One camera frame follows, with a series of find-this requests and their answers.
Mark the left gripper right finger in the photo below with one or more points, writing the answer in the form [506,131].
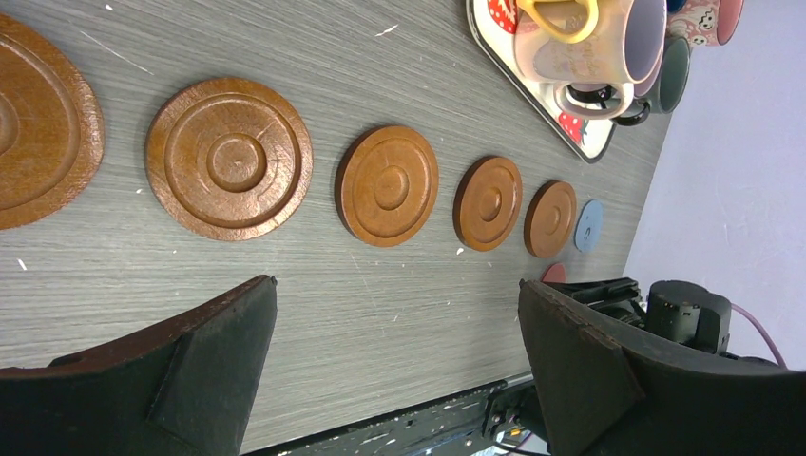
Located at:
[604,387]

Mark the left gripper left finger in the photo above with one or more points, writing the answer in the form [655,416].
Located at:
[183,386]

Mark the red coaster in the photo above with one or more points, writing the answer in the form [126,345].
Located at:
[555,273]

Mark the blue coaster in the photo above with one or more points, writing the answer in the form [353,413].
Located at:
[589,226]

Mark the wooden coaster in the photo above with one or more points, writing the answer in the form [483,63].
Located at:
[386,185]
[549,220]
[487,203]
[52,127]
[229,158]

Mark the cream yellow mug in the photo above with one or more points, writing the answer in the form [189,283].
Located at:
[569,22]

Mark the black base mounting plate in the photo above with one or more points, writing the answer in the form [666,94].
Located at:
[497,418]

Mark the lilac mug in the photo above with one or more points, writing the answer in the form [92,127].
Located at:
[623,104]

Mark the dark green mug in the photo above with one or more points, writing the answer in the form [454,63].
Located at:
[661,92]

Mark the pink speckled mug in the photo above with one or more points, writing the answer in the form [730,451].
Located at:
[706,22]

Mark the white strawberry tray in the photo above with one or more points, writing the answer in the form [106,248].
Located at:
[493,25]

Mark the dark blue mug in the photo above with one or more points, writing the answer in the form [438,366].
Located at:
[674,6]

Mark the white pink-handled mug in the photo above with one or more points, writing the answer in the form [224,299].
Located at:
[621,49]

